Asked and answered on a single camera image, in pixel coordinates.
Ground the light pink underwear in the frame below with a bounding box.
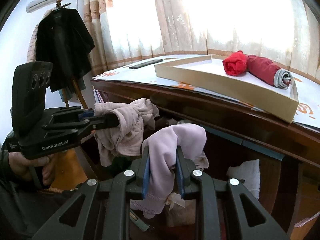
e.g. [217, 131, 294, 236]
[130, 124, 209, 219]

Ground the beige pink dotted underwear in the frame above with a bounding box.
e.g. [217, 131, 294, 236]
[94, 98, 159, 167]

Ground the bright red underwear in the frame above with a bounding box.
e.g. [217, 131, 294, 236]
[222, 50, 247, 76]

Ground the dark red underwear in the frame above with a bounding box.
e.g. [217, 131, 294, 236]
[247, 55, 293, 89]

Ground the person left forearm dark sleeve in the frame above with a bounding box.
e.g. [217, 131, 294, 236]
[1, 146, 65, 239]

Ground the open wooden drawer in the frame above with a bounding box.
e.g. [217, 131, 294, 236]
[80, 119, 283, 240]

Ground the white cloth in drawer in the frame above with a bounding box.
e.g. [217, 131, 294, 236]
[227, 159, 260, 199]

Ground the person left hand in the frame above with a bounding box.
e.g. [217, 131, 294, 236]
[9, 152, 56, 186]

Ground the white persimmon print table cover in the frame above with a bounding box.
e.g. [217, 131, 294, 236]
[93, 55, 319, 129]

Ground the black jacket on rack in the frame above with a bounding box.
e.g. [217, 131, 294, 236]
[36, 8, 95, 92]

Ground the black smartphone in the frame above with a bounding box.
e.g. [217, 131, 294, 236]
[129, 59, 163, 69]

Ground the shallow cardboard box tray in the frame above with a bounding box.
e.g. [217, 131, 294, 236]
[155, 55, 299, 124]

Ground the orange cream patterned curtain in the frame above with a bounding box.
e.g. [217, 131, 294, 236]
[84, 0, 319, 82]

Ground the wooden coat rack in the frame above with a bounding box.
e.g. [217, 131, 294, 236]
[56, 0, 89, 109]

